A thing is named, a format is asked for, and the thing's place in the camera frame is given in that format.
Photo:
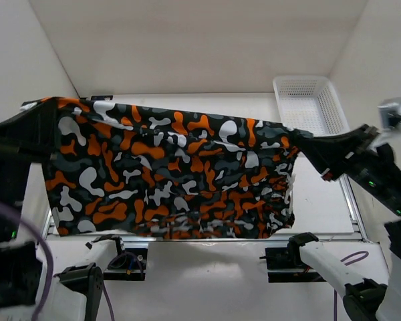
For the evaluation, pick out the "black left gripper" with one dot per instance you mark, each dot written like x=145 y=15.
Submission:
x=30 y=133

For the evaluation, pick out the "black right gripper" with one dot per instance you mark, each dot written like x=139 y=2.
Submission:
x=330 y=150

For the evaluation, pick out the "orange camouflage shorts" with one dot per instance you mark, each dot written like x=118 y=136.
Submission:
x=166 y=173

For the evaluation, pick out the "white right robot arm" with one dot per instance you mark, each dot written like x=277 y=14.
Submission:
x=363 y=298

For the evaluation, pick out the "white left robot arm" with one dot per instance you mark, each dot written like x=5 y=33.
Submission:
x=29 y=287

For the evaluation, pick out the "white plastic basket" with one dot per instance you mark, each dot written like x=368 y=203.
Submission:
x=310 y=103

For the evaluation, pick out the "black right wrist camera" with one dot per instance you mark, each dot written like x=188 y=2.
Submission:
x=390 y=113

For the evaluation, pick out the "aluminium table frame rail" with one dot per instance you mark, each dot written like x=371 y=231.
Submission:
x=219 y=278

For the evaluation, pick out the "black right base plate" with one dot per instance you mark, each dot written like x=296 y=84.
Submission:
x=281 y=269

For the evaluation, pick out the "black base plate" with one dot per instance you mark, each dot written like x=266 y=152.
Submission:
x=130 y=267
x=281 y=269

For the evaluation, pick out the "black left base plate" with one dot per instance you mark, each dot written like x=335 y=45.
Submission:
x=130 y=267

